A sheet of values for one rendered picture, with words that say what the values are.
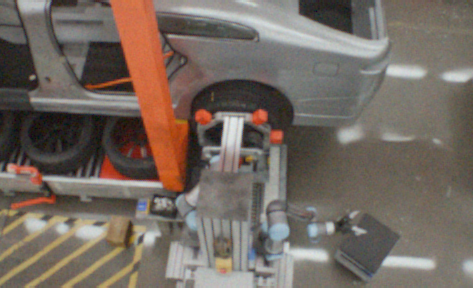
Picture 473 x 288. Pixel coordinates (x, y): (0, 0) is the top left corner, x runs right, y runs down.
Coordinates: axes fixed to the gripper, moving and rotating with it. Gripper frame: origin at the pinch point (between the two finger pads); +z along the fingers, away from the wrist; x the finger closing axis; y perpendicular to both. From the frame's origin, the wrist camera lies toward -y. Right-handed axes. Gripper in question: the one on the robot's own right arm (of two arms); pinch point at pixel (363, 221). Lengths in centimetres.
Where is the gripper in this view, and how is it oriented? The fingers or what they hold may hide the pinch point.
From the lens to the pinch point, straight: 340.5
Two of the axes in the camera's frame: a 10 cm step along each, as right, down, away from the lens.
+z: 9.9, -1.3, 0.7
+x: 1.4, 7.8, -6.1
